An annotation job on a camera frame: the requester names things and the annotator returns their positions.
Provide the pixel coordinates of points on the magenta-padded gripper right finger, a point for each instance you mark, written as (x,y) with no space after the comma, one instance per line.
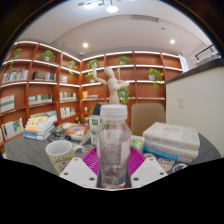
(150,170)

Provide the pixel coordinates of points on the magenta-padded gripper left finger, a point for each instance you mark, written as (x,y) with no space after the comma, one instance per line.
(75,170)

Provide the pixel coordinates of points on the clear white-capped water bottle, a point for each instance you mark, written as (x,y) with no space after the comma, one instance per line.
(113,150)

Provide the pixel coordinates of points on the small colourful oval badge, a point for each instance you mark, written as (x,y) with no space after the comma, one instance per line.
(150,156)
(165,164)
(180,167)

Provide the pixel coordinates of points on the yellow striped white mug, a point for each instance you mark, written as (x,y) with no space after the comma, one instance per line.
(60,155)

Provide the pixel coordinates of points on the blue-spined book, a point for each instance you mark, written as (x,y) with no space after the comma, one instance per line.
(166,156)

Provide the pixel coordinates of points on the small green and white box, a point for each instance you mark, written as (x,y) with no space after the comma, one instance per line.
(137,144)

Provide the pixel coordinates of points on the thin white book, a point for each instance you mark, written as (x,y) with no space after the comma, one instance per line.
(173,150)

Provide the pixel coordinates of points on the stack of dark books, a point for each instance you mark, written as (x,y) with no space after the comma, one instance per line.
(75,131)

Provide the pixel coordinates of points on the thick white book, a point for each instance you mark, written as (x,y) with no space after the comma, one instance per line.
(173,135)

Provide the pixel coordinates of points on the green and white drink carton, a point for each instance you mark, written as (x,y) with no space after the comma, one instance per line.
(94,128)

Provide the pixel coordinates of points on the stack of colourful books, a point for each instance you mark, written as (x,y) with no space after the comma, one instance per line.
(40,126)

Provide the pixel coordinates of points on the white partition with dark top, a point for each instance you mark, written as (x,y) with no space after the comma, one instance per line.
(200,110)

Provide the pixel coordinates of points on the orange wooden shelf unit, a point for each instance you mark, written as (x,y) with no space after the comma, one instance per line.
(43,90)

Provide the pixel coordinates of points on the wooden artist mannequin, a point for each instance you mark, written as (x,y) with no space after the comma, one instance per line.
(113,86)

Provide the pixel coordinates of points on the recessed ceiling light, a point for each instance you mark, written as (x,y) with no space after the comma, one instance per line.
(172,41)
(85,45)

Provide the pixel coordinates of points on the ceiling air vent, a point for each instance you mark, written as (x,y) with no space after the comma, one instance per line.
(144,18)

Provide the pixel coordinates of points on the branched ceiling lamp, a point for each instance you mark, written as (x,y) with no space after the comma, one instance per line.
(111,6)

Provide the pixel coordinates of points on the white wall switch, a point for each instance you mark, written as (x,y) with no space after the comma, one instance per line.
(181,102)

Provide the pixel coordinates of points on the black ceiling track rail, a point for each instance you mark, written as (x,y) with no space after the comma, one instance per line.
(205,51)

